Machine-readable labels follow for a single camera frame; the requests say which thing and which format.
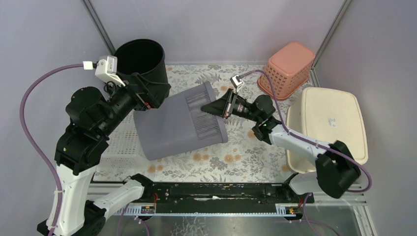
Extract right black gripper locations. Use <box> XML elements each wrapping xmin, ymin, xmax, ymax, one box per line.
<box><xmin>201</xmin><ymin>88</ymin><xmax>261</xmax><ymax>123</ymax></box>

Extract black round waste bin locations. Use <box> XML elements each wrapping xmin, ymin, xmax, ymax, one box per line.
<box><xmin>114</xmin><ymin>38</ymin><xmax>172</xmax><ymax>102</ymax></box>

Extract grey ribbed waste bin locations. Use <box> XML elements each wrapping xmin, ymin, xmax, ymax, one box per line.
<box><xmin>133</xmin><ymin>82</ymin><xmax>228</xmax><ymax>160</ymax></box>

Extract white perforated plastic basket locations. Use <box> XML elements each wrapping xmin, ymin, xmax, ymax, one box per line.
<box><xmin>98</xmin><ymin>112</ymin><xmax>148</xmax><ymax>170</ymax></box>

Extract pink perforated plastic basket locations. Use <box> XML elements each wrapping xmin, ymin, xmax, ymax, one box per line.
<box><xmin>257</xmin><ymin>41</ymin><xmax>315</xmax><ymax>101</ymax></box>

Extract cream plastic laundry basket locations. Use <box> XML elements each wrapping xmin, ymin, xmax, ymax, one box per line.
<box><xmin>286</xmin><ymin>87</ymin><xmax>368</xmax><ymax>165</ymax></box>

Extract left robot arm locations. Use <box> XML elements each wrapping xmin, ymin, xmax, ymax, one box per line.
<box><xmin>37</xmin><ymin>72</ymin><xmax>171</xmax><ymax>236</ymax></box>

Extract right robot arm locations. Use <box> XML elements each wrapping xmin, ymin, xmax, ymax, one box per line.
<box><xmin>201</xmin><ymin>89</ymin><xmax>361</xmax><ymax>203</ymax></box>

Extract floral patterned table mat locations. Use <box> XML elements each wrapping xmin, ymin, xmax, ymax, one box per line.
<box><xmin>94</xmin><ymin>65</ymin><xmax>298</xmax><ymax>183</ymax></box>

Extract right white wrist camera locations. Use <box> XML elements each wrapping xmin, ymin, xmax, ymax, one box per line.
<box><xmin>230</xmin><ymin>75</ymin><xmax>245</xmax><ymax>94</ymax></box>

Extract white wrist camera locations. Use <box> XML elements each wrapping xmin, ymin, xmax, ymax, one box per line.
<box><xmin>83</xmin><ymin>55</ymin><xmax>125</xmax><ymax>87</ymax></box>
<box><xmin>230</xmin><ymin>75</ymin><xmax>245</xmax><ymax>94</ymax></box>

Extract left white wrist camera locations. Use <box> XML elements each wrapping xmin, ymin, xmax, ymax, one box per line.
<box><xmin>83</xmin><ymin>55</ymin><xmax>125</xmax><ymax>87</ymax></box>

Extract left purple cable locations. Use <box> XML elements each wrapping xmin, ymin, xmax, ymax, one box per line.
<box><xmin>19</xmin><ymin>63</ymin><xmax>86</xmax><ymax>236</ymax></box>

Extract purple cable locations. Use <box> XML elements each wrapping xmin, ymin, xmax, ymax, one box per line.
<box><xmin>19</xmin><ymin>63</ymin><xmax>86</xmax><ymax>236</ymax></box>
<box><xmin>241</xmin><ymin>70</ymin><xmax>373</xmax><ymax>236</ymax></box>

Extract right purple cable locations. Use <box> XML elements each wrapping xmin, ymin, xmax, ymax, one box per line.
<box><xmin>241</xmin><ymin>70</ymin><xmax>373</xmax><ymax>236</ymax></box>

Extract aluminium frame rail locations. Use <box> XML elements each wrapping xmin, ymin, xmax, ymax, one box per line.
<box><xmin>75</xmin><ymin>183</ymin><xmax>367</xmax><ymax>217</ymax></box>

